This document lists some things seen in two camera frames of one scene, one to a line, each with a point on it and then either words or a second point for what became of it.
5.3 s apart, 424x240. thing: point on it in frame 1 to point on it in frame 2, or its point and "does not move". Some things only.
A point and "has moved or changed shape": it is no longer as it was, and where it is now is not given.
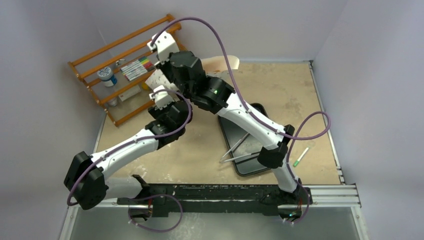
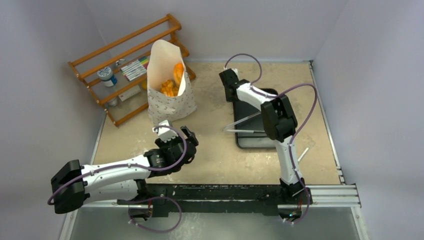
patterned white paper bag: (214, 65) has moved or changed shape
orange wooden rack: (116, 73) does not move
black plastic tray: (244, 148) has moved or changed shape
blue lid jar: (106, 75) does not move
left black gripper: (159, 114) to (164, 145)
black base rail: (163, 200) does not move
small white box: (129, 93) does not move
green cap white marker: (296, 162) does not move
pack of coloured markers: (137, 68) does not move
